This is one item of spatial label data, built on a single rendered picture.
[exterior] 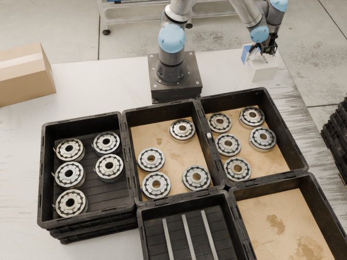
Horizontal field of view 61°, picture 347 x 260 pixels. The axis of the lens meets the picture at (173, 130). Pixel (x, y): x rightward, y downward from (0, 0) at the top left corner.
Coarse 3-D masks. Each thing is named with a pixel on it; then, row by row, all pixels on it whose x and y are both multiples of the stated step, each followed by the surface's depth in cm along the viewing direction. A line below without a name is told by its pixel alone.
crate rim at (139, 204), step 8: (160, 104) 115; (168, 104) 115; (176, 104) 116; (128, 112) 114; (200, 120) 111; (128, 136) 107; (128, 144) 104; (208, 144) 104; (128, 152) 103; (216, 160) 101; (216, 168) 99; (136, 184) 96; (224, 184) 96; (136, 192) 94; (184, 192) 94; (192, 192) 94; (200, 192) 94; (136, 200) 92; (152, 200) 92; (160, 200) 92; (168, 200) 93
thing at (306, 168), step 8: (256, 88) 120; (264, 88) 120; (208, 96) 118; (216, 96) 118; (200, 104) 115; (272, 104) 115; (200, 112) 113; (280, 120) 111; (208, 128) 109; (288, 128) 109; (288, 136) 107; (296, 144) 104; (216, 152) 103; (296, 152) 103; (304, 160) 101; (224, 168) 99; (304, 168) 99; (224, 176) 97; (264, 176) 97; (272, 176) 97; (280, 176) 97; (232, 184) 96; (240, 184) 96
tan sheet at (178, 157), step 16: (144, 128) 121; (160, 128) 121; (144, 144) 116; (160, 144) 116; (176, 144) 116; (192, 144) 116; (176, 160) 112; (192, 160) 112; (144, 176) 108; (176, 176) 108; (176, 192) 105
